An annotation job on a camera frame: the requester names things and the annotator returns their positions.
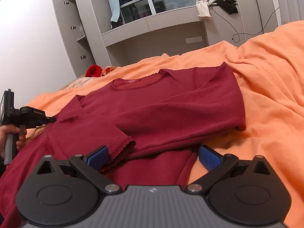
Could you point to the bright red cloth item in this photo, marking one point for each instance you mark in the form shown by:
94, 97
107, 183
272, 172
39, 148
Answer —
94, 71

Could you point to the dark red long-sleeve shirt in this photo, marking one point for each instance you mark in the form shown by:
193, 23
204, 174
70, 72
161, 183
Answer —
152, 127

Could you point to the white wall socket plate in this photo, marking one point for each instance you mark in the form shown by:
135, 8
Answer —
196, 39

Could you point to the grey padded headboard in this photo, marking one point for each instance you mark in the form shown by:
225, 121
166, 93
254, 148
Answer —
291, 10

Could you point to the orange bed blanket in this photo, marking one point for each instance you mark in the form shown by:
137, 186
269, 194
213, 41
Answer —
269, 71

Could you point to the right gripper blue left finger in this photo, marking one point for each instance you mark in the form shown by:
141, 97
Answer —
97, 158

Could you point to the grey open shelf cabinet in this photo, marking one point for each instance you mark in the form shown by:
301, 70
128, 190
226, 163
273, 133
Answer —
81, 24

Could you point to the grey built-in desk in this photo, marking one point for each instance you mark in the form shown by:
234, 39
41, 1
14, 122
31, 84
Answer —
166, 33

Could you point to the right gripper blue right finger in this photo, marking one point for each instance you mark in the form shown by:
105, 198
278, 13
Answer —
209, 158

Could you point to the grey tall wardrobe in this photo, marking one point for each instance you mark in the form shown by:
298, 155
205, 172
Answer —
259, 16

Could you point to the orange frilly cloth item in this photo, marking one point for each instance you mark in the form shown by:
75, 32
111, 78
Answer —
107, 70

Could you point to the white garment on desk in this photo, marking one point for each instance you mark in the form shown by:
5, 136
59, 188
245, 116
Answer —
203, 8

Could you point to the person's left hand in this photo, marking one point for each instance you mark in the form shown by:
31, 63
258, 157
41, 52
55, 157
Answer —
7, 129

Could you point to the pink patterned bed sheet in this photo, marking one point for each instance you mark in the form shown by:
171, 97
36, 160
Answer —
78, 83

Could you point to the black garment on desk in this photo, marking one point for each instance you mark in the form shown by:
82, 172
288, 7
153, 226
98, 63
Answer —
228, 6

